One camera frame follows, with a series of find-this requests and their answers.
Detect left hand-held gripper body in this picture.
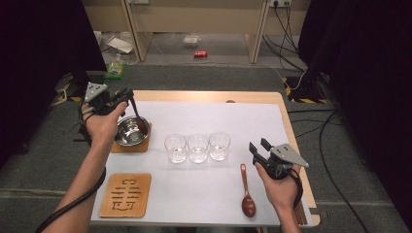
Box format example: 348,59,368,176
85,82,121,116

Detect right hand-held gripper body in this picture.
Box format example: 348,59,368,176
256,143,310,181

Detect steel bowl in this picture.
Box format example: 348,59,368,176
115,116,152,148

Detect wooden cutout coaster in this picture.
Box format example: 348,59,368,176
110,121,153,153
98,173,153,218

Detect person's left hand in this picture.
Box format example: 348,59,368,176
82,102,128,150

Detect person's right hand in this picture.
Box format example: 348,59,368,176
255,162,303,212

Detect green packet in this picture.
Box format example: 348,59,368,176
103,61,126,81

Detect hazard striped stand base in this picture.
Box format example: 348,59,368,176
54,71,105,103
281,76,329,105

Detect clear drinking glass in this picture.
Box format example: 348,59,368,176
187,133,210,164
163,133,189,164
208,131,231,162

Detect pile of white papers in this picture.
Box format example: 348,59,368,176
92,30,138,66

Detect white table mat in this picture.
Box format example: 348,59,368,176
90,100,315,227

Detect wooden table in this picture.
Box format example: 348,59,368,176
90,90,322,227

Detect black curtain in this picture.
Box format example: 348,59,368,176
0,0,107,169
297,0,412,227

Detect clear plastic bag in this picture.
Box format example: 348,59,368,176
182,34,202,50

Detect beige desk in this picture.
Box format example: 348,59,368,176
81,0,312,65

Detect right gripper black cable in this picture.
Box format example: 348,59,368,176
290,168,305,212

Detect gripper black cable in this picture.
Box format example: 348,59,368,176
34,168,107,233
290,168,305,212

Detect black floor cable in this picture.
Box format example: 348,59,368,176
287,108,371,233

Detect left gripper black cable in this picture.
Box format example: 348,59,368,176
34,168,107,233

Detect black socket cables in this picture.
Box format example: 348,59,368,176
261,2,308,73

